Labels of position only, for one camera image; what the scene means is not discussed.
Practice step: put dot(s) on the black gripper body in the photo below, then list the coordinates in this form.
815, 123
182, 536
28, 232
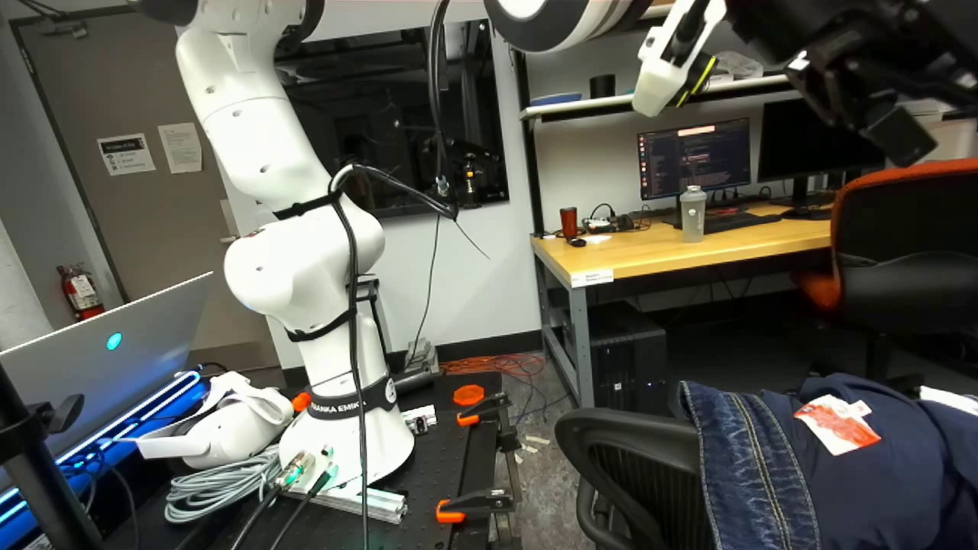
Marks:
866, 40

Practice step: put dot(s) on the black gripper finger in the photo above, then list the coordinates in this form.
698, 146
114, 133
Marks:
903, 136
829, 87

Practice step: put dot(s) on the blue denim jacket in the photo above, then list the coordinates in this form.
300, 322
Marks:
835, 468

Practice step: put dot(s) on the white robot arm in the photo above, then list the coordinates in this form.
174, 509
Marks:
308, 276

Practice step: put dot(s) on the orange black office chair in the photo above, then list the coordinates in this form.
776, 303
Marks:
907, 255

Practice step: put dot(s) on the black mesh office chair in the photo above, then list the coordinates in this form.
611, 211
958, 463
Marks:
632, 468

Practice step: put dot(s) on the dark computer monitor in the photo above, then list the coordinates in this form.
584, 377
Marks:
815, 140

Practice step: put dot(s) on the lit computer monitor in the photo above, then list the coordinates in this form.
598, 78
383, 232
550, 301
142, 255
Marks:
696, 156

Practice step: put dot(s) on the wooden top desk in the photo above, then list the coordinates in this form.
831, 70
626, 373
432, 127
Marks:
662, 249

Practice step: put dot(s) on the grey metal shelf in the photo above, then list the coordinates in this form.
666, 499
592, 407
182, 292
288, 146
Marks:
592, 101

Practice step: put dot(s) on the black computer tower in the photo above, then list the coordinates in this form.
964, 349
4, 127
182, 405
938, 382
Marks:
632, 362

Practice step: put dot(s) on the orange black clamp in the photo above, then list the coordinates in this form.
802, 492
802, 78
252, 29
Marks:
476, 398
471, 504

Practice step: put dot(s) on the plain white paper sheet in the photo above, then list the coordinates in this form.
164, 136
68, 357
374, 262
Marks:
182, 149

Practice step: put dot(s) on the white plastic device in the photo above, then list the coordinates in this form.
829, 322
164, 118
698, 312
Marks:
229, 418

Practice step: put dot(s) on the printed white door sign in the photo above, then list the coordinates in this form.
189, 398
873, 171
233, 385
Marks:
126, 153

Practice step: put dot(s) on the grey door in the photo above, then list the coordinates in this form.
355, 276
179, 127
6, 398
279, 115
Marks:
132, 204

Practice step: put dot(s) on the silver laptop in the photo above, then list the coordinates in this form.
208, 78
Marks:
108, 351

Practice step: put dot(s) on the red fire extinguisher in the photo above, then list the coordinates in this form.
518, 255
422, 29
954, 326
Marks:
80, 292

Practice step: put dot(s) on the blue case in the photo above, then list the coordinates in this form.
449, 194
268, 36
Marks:
95, 448

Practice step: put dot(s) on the black tripod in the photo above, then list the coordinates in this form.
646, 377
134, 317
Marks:
34, 460

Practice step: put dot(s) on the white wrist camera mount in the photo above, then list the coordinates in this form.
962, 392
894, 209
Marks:
672, 55

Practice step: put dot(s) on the black wall television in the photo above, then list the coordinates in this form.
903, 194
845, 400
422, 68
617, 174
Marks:
406, 123

